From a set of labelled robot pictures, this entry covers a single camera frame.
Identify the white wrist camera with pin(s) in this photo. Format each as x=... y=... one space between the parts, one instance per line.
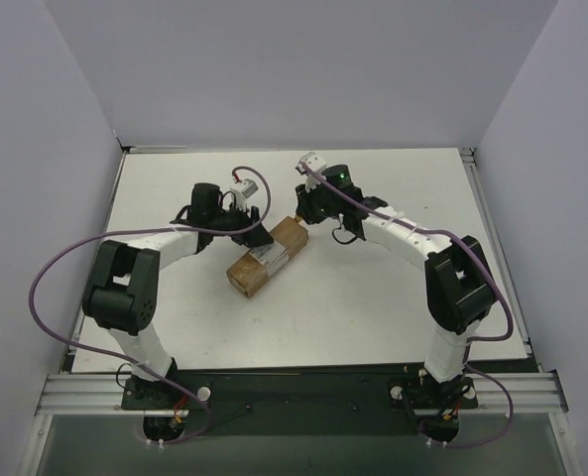
x=242 y=191
x=311 y=165

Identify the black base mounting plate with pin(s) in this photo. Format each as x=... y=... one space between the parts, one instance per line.
x=386 y=399

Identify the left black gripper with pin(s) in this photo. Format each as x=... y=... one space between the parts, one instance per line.
x=247 y=221

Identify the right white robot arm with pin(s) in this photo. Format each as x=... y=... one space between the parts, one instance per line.
x=458 y=296

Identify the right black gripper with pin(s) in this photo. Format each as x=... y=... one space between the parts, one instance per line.
x=305 y=202

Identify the brown cardboard express box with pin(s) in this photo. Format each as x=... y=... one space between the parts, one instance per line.
x=255 y=268

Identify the aluminium frame rail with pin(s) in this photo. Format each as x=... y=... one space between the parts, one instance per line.
x=99 y=395

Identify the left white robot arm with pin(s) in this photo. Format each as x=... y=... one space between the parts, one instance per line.
x=122 y=288

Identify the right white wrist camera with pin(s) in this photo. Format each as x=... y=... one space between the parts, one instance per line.
x=311 y=165

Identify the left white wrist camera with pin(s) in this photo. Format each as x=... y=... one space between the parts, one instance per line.
x=242 y=191

